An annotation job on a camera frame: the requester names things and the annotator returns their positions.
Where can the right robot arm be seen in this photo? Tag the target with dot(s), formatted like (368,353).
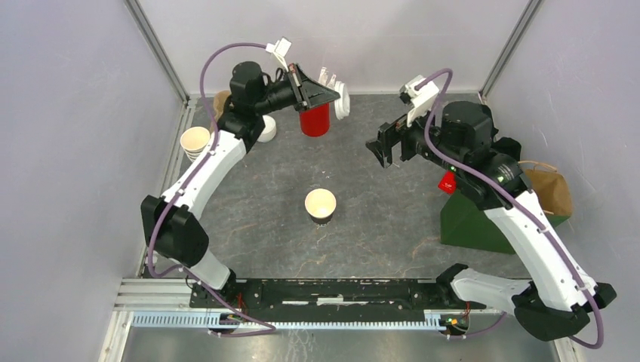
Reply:
(559,299)

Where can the stack of white lids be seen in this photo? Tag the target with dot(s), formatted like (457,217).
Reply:
(269,131)

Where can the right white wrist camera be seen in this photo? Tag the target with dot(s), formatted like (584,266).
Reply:
(420,101)

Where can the brown cardboard cup carrier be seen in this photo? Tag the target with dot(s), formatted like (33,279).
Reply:
(219,101)

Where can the green box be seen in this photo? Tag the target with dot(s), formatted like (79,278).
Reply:
(463,225)

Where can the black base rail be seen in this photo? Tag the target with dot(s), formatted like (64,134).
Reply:
(338,300)

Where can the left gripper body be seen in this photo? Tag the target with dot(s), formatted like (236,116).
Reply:
(299,90)

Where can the white cup lid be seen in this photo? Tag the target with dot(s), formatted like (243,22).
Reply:
(342,105)

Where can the bundle of wrapped straws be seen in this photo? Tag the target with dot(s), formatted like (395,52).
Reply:
(326,78)

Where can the stack of paper cups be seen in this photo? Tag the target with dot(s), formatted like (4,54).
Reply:
(193,141)

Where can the black cloth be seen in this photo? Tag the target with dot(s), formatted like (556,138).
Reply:
(508,146)

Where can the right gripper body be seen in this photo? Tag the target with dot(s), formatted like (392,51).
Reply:
(413,139)

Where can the red straw holder cup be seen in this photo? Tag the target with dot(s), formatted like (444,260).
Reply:
(316,122)

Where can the brown paper bag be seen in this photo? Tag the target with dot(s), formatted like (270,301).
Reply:
(551,188)

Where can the red tag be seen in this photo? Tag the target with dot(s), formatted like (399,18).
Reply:
(448,183)

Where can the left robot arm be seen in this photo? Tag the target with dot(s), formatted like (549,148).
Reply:
(171,221)

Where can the white cable duct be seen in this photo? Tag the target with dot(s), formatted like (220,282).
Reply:
(226,321)

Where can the black paper coffee cup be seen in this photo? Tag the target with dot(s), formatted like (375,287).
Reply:
(320,204)

